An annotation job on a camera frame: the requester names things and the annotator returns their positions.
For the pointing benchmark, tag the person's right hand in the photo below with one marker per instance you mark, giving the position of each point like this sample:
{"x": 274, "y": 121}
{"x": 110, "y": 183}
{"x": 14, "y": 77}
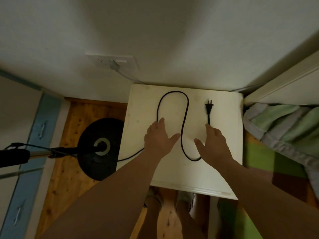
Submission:
{"x": 214, "y": 149}

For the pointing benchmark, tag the person's left hand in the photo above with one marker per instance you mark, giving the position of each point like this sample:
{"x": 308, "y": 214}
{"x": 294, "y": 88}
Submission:
{"x": 157, "y": 139}

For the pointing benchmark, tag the black fan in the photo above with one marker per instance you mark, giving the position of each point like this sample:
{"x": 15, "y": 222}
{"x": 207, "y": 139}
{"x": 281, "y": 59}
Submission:
{"x": 99, "y": 166}

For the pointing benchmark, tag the person's left forearm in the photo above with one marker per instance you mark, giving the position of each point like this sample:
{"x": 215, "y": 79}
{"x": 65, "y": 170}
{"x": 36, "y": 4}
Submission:
{"x": 112, "y": 196}

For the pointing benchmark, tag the person's right forearm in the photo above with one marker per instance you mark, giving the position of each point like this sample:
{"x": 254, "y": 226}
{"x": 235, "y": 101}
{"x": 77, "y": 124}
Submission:
{"x": 261, "y": 204}

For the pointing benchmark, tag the person's right leg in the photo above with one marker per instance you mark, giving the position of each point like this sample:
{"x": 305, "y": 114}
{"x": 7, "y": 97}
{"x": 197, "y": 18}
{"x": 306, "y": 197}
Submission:
{"x": 187, "y": 221}

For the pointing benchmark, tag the person's leg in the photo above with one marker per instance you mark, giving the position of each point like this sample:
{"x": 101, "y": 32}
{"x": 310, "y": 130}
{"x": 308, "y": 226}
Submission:
{"x": 187, "y": 221}
{"x": 152, "y": 221}

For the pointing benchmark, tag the person's left leg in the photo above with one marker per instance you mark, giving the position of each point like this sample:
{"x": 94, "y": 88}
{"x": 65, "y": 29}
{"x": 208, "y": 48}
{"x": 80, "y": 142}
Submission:
{"x": 152, "y": 221}

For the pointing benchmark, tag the white bedside cabinet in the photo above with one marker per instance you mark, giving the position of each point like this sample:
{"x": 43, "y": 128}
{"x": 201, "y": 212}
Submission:
{"x": 224, "y": 136}

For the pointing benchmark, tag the plaid bed sheet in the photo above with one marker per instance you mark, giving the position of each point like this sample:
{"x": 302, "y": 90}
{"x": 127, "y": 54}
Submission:
{"x": 261, "y": 161}

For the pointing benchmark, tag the white perforated shoe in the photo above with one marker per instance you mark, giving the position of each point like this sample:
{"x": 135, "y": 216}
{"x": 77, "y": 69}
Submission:
{"x": 150, "y": 194}
{"x": 185, "y": 196}

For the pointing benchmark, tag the white wardrobe with blue trim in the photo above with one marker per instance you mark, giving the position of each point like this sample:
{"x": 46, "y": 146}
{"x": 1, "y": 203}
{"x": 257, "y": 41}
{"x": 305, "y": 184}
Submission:
{"x": 15, "y": 109}

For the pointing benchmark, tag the white wall socket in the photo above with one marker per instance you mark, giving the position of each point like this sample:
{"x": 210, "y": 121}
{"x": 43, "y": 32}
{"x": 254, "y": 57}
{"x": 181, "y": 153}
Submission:
{"x": 99, "y": 59}

